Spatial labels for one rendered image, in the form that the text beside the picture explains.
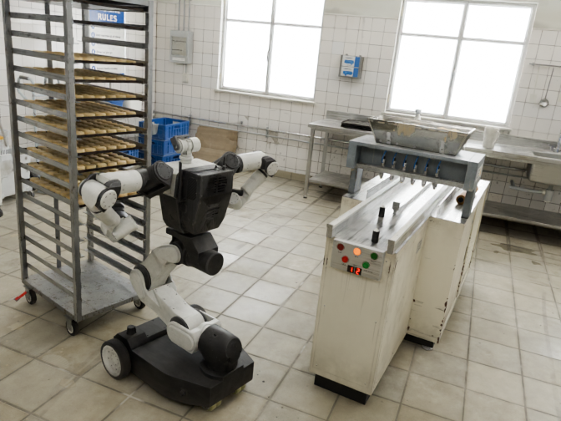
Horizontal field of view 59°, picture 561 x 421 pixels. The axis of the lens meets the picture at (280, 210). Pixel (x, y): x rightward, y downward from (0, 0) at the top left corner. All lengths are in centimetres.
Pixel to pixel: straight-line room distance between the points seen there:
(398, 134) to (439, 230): 59
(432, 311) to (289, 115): 409
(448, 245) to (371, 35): 381
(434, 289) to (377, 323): 71
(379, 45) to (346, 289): 427
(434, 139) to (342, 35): 367
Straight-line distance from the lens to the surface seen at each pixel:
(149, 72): 285
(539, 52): 615
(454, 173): 292
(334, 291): 243
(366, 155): 302
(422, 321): 313
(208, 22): 710
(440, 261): 297
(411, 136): 290
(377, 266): 227
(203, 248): 231
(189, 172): 217
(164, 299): 262
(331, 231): 230
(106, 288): 328
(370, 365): 253
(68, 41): 260
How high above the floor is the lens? 164
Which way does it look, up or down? 18 degrees down
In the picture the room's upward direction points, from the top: 6 degrees clockwise
